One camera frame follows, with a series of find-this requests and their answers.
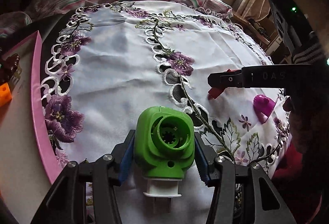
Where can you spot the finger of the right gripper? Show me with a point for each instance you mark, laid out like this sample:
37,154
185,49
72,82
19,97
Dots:
225,79

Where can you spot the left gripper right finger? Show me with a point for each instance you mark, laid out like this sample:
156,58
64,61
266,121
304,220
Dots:
242,194

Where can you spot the green plastic round housing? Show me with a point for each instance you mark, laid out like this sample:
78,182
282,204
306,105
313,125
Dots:
164,149

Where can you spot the orange plastic block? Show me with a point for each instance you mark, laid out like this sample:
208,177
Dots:
5,94

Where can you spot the white embroidered floral tablecloth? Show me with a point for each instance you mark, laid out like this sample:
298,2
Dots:
103,65

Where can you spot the magenta plastic figure toy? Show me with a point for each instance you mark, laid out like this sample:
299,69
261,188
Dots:
263,107

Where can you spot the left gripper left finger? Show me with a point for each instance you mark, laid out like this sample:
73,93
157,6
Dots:
65,201

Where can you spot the red plastic block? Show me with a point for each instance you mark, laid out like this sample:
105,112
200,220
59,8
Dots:
214,93

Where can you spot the pink shallow tray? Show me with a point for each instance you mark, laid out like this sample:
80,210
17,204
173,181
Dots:
28,164

